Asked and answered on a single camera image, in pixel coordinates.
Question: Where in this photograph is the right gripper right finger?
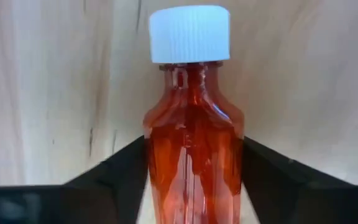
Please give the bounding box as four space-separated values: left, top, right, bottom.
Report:
241 136 356 224

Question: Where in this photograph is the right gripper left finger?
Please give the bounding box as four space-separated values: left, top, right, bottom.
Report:
62 136 151 224

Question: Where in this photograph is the red bottle with white cap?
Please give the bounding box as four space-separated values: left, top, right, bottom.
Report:
142 4 246 224

